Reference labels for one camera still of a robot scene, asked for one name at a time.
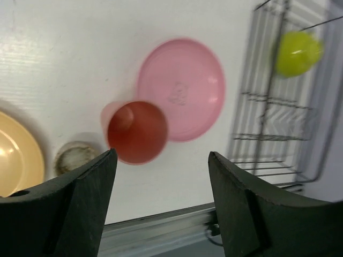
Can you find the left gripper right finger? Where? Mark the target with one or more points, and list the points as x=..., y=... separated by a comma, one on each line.
x=257, y=218

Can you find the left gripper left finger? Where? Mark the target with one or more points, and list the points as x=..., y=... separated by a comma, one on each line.
x=64, y=216

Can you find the salmon plastic cup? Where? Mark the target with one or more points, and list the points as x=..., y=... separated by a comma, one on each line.
x=138, y=130

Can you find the lime green bowl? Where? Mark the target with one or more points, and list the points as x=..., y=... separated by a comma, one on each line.
x=298, y=52

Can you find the small grey speckled dish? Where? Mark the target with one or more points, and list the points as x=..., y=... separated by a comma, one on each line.
x=72, y=156

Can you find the orange plastic plate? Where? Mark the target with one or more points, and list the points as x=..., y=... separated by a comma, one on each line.
x=22, y=162

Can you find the pink plastic plate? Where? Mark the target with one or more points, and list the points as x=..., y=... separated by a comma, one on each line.
x=185, y=79

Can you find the aluminium table rail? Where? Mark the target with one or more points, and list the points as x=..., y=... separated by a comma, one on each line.
x=156, y=234

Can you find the black wire dish rack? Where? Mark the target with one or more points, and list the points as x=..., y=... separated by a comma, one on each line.
x=285, y=127

